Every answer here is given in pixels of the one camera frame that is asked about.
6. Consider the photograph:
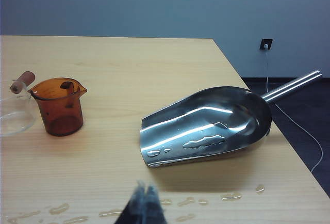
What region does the clear object at right edge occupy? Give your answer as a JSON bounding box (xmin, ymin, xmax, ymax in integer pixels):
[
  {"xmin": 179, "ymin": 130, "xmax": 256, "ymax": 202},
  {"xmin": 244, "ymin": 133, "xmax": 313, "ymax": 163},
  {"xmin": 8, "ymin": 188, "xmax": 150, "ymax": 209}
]
[{"xmin": 140, "ymin": 70, "xmax": 323, "ymax": 168}]

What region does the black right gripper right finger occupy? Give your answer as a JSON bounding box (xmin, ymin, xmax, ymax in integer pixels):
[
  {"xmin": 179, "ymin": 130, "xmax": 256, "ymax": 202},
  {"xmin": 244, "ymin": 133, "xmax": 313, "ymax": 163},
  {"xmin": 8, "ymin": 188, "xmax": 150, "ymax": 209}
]
[{"xmin": 144, "ymin": 183, "xmax": 170, "ymax": 224}]

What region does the amber glass measuring cup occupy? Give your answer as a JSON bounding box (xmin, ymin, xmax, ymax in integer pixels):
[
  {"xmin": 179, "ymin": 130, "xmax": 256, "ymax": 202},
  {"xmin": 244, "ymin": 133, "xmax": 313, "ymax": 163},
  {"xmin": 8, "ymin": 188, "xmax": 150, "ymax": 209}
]
[{"xmin": 27, "ymin": 77, "xmax": 88, "ymax": 137}]

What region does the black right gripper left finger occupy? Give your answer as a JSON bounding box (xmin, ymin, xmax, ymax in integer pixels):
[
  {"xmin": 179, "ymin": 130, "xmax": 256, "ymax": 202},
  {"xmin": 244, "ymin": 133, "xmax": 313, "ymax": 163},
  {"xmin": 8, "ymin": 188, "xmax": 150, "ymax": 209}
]
[{"xmin": 115, "ymin": 180, "xmax": 149, "ymax": 224}]

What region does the clear cup with wooden handle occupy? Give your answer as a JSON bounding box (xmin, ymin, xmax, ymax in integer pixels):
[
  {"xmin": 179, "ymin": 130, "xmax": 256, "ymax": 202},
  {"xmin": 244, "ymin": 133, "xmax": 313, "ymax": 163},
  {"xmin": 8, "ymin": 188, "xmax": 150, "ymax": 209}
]
[{"xmin": 0, "ymin": 71, "xmax": 37, "ymax": 138}]

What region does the black wall outlet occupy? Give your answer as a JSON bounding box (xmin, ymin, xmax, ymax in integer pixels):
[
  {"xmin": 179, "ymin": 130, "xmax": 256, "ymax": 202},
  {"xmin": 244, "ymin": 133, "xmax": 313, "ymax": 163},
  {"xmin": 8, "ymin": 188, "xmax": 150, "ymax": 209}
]
[{"xmin": 260, "ymin": 39, "xmax": 274, "ymax": 51}]

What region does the white power cable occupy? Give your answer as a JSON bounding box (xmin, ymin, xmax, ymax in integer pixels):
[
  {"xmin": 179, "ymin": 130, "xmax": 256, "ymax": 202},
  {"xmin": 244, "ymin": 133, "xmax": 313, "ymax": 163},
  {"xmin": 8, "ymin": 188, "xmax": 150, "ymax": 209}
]
[{"xmin": 265, "ymin": 49, "xmax": 324, "ymax": 173}]

